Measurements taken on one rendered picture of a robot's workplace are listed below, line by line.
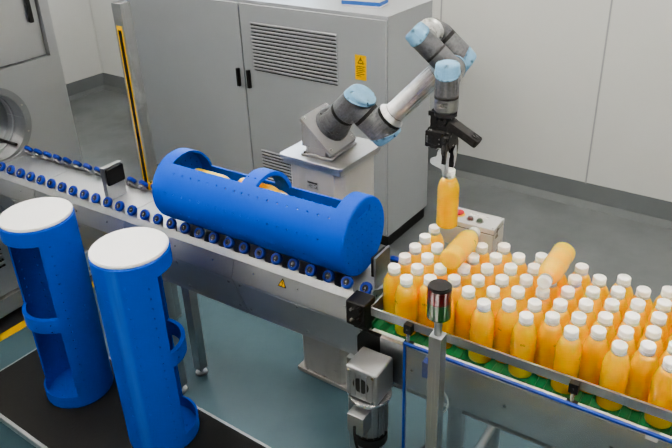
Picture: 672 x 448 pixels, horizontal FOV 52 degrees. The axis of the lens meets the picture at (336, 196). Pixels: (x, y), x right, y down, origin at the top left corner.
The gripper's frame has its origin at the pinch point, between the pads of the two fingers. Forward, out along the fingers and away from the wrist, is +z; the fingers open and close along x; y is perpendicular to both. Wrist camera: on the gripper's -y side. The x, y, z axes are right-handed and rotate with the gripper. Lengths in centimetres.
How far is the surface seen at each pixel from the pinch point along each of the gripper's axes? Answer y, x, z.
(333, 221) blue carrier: 29.6, 23.6, 15.3
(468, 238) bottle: -11.1, 8.1, 17.6
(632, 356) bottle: -66, 26, 28
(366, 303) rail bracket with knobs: 10.5, 35.0, 33.8
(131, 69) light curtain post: 165, -17, -6
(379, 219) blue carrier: 24.3, 2.8, 23.2
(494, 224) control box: -11.0, -15.1, 24.1
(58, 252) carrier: 136, 56, 43
